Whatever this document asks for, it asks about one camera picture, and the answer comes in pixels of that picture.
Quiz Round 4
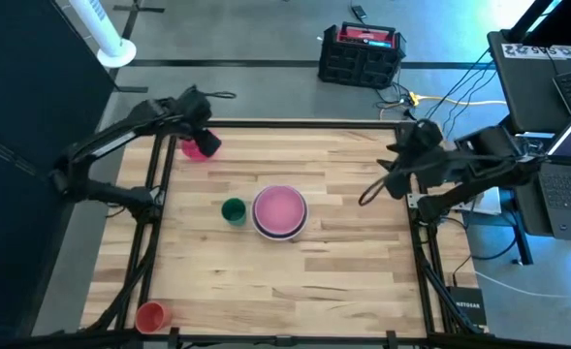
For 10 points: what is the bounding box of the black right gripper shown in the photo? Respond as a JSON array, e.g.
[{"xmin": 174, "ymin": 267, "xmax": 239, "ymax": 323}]
[{"xmin": 377, "ymin": 119, "xmax": 445, "ymax": 200}]

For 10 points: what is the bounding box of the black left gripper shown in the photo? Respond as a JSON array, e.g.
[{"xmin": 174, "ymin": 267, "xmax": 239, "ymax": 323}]
[{"xmin": 175, "ymin": 85, "xmax": 224, "ymax": 159}]

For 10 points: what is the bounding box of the pink plastic cup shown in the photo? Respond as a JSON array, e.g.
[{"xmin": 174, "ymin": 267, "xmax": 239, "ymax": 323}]
[{"xmin": 180, "ymin": 129, "xmax": 221, "ymax": 162}]

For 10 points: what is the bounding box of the pink plate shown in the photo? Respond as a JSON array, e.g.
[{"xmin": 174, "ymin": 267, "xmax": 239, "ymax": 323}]
[{"xmin": 253, "ymin": 185, "xmax": 307, "ymax": 235}]

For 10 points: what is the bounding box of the orange plastic cup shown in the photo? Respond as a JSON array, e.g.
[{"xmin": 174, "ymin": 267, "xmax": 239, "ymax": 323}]
[{"xmin": 134, "ymin": 300, "xmax": 174, "ymax": 334}]

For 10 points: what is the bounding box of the green plastic cup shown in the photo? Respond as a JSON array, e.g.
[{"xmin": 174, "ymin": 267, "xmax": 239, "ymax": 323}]
[{"xmin": 220, "ymin": 197, "xmax": 248, "ymax": 228}]

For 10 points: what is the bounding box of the white box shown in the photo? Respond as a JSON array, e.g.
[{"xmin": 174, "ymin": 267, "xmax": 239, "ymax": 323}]
[{"xmin": 452, "ymin": 186, "xmax": 503, "ymax": 217}]

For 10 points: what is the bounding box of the red and black toolbox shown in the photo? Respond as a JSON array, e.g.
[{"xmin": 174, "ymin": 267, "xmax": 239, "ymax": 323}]
[{"xmin": 317, "ymin": 20, "xmax": 407, "ymax": 90}]

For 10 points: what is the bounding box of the white tower fan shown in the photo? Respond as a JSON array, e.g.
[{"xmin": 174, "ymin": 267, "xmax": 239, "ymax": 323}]
[{"xmin": 69, "ymin": 0, "xmax": 138, "ymax": 69}]

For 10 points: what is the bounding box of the black Netgear router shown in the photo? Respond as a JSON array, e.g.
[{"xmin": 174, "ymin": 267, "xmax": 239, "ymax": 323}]
[{"xmin": 447, "ymin": 285, "xmax": 489, "ymax": 331}]

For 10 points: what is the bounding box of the black desk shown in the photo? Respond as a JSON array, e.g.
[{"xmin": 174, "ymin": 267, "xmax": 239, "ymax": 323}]
[{"xmin": 487, "ymin": 28, "xmax": 571, "ymax": 238}]

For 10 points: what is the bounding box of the black laptop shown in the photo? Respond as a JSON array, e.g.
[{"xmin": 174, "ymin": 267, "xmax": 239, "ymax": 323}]
[{"xmin": 539, "ymin": 94, "xmax": 571, "ymax": 243}]

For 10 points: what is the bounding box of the white paper tag strip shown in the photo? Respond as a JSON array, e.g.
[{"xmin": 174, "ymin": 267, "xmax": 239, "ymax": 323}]
[{"xmin": 500, "ymin": 43, "xmax": 571, "ymax": 61}]

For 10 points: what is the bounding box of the dark partition panel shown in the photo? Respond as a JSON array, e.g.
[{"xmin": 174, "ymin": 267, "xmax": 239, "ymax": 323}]
[{"xmin": 0, "ymin": 0, "xmax": 116, "ymax": 340}]

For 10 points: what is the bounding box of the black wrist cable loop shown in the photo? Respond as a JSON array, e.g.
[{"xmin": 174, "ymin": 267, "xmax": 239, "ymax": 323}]
[
  {"xmin": 358, "ymin": 172, "xmax": 397, "ymax": 207},
  {"xmin": 202, "ymin": 89, "xmax": 238, "ymax": 101}
]

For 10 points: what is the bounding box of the yellow extension cable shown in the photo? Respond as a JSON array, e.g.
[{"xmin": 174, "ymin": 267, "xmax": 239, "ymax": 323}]
[{"xmin": 408, "ymin": 91, "xmax": 508, "ymax": 108}]

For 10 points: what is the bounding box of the black power cable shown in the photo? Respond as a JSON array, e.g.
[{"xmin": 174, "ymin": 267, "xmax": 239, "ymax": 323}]
[
  {"xmin": 442, "ymin": 70, "xmax": 498, "ymax": 142},
  {"xmin": 423, "ymin": 46, "xmax": 492, "ymax": 120}
]

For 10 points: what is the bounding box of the white cable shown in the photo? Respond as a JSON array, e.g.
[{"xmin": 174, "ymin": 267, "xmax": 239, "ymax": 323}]
[{"xmin": 473, "ymin": 270, "xmax": 571, "ymax": 300}]

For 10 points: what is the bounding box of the black aluminium table frame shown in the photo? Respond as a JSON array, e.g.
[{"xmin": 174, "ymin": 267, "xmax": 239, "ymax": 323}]
[{"xmin": 22, "ymin": 118, "xmax": 571, "ymax": 349}]

